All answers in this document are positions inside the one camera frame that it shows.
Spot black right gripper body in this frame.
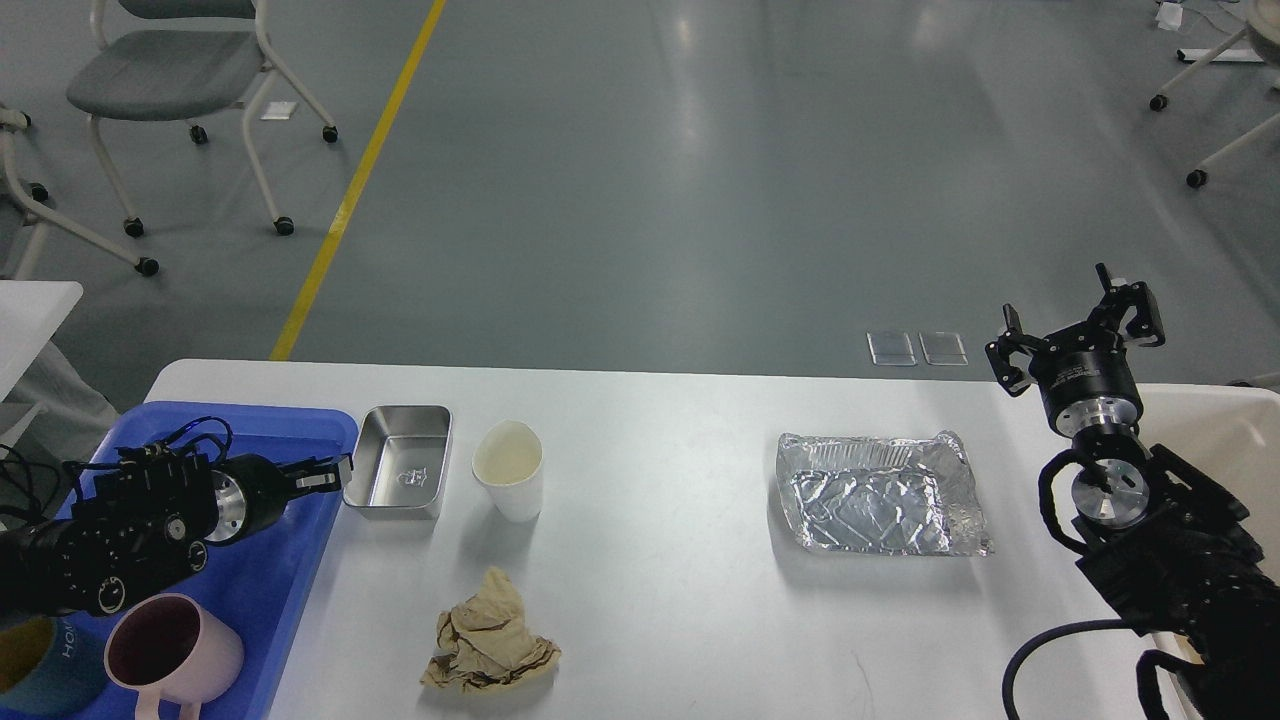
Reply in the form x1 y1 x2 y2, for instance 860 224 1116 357
1032 348 1144 438

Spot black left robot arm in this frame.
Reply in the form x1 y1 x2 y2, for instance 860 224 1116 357
1 418 355 629

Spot blue and yellow cup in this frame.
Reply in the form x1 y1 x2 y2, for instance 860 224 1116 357
1 618 109 717

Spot white paper cup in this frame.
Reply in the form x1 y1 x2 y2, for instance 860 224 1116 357
472 420 544 523

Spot white plastic bin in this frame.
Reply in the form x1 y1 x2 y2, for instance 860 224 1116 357
1038 388 1277 719

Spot stainless steel box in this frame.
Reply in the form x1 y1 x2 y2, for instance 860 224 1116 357
342 404 452 521

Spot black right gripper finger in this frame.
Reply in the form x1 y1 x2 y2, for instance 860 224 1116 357
1071 264 1166 351
986 304 1056 397

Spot pink mug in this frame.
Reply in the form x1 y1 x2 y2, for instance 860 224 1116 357
102 593 244 719

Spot crumpled brown paper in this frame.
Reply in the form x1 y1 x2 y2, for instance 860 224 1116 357
419 566 562 694

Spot black cables on floor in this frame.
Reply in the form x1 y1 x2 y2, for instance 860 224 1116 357
0 446 59 530

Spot grey office chair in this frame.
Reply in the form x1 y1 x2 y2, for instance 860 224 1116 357
67 1 339 238

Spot aluminium foil tray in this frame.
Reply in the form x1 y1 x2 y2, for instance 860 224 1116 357
774 430 992 557

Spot white side table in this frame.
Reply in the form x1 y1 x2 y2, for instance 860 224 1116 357
1 279 84 398

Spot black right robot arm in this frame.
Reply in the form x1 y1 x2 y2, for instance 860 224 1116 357
986 264 1279 719

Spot clear floor plate right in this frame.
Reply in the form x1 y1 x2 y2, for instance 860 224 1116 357
916 331 969 366

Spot clear floor plate left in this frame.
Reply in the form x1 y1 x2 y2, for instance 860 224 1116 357
867 331 918 366

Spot white chair frame left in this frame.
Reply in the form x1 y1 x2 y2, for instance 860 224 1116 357
1 105 160 281

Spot white chair base right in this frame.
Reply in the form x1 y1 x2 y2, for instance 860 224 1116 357
1148 0 1280 190

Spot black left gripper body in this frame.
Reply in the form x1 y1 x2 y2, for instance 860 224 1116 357
205 454 300 546

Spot blue plastic tray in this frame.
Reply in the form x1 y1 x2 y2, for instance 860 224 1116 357
93 401 358 719

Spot clear floor plate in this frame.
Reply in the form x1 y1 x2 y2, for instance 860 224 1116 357
916 331 969 366
867 331 918 366

